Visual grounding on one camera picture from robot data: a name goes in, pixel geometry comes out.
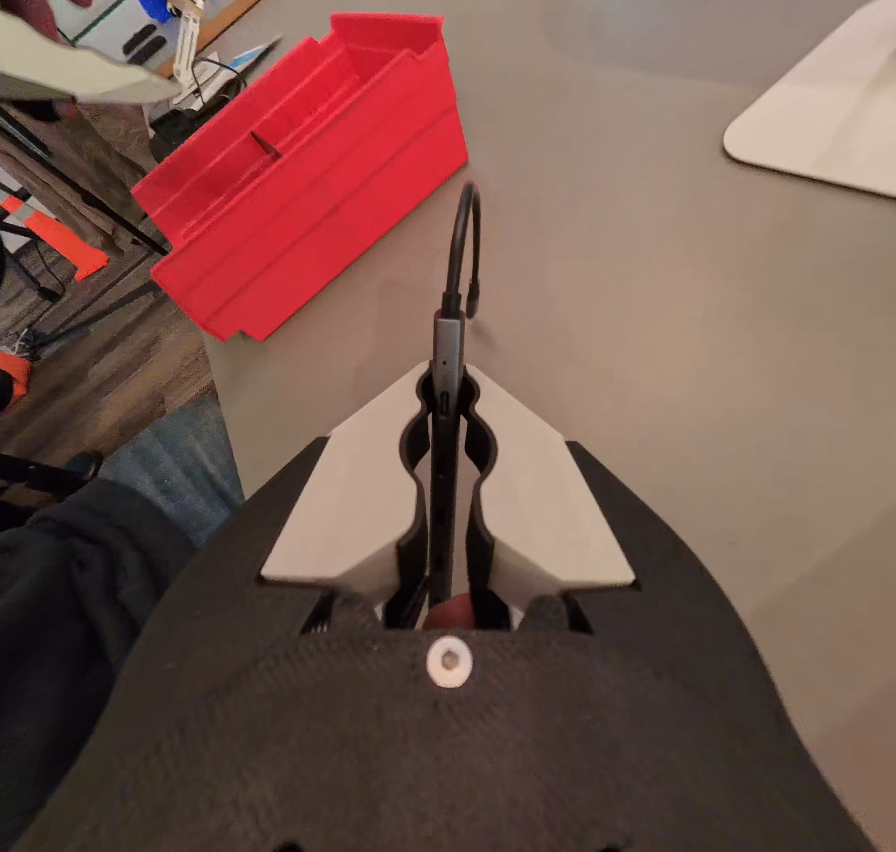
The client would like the white stand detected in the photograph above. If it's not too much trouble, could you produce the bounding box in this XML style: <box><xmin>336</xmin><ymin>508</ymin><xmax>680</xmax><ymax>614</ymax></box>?
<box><xmin>724</xmin><ymin>0</ymin><xmax>896</xmax><ymax>202</ymax></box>

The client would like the red plastic bin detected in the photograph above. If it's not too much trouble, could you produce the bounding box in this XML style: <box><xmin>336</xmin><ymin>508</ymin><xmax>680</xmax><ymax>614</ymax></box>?
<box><xmin>133</xmin><ymin>12</ymin><xmax>470</xmax><ymax>342</ymax></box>

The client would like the person's blue jeans leg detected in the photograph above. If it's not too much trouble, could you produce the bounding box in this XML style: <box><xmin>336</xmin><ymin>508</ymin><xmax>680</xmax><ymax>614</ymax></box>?
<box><xmin>96</xmin><ymin>397</ymin><xmax>247</xmax><ymax>545</ymax></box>

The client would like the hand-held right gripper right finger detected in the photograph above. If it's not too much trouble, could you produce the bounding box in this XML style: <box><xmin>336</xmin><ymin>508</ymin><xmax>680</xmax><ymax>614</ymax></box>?
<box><xmin>469</xmin><ymin>362</ymin><xmax>638</xmax><ymax>601</ymax></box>

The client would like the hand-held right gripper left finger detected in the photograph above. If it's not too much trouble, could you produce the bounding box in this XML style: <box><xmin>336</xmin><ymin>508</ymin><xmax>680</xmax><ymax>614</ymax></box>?
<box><xmin>262</xmin><ymin>362</ymin><xmax>428</xmax><ymax>601</ymax></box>

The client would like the black tripod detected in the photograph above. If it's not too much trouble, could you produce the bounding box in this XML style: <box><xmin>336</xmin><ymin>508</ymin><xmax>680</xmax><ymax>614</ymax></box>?
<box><xmin>0</xmin><ymin>103</ymin><xmax>172</xmax><ymax>363</ymax></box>

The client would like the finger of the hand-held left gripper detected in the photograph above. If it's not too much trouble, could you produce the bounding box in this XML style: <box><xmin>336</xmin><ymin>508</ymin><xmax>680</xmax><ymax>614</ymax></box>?
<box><xmin>0</xmin><ymin>12</ymin><xmax>183</xmax><ymax>108</ymax></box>

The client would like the grey usb hub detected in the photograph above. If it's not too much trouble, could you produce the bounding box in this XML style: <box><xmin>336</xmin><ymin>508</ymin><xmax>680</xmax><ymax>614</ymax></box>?
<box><xmin>420</xmin><ymin>313</ymin><xmax>471</xmax><ymax>629</ymax></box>

